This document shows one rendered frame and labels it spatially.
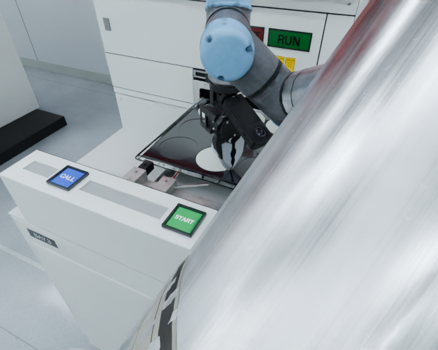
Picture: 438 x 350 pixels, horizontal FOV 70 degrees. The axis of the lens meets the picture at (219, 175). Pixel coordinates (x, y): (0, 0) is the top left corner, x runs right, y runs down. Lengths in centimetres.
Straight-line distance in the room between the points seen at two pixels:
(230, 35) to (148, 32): 71
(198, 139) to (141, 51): 46
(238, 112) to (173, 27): 53
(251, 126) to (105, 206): 30
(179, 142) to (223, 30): 44
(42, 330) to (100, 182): 110
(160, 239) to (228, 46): 31
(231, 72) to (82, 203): 35
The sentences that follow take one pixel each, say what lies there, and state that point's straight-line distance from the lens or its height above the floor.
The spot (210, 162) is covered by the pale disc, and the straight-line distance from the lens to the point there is 75.
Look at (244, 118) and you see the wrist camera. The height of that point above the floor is 106.
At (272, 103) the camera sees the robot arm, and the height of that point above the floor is 113.
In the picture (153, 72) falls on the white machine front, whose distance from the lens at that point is 117.
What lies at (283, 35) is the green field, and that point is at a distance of 93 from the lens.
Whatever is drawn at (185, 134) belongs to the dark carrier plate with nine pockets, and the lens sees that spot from 86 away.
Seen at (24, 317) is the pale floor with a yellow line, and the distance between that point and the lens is 173.
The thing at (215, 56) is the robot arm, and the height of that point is 121.
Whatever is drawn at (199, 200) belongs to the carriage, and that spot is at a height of 88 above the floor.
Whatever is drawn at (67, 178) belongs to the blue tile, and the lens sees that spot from 67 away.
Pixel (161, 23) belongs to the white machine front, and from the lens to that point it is 109.
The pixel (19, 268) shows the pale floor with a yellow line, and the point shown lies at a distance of 190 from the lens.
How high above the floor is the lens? 135
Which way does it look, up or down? 40 degrees down
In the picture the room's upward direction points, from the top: straight up
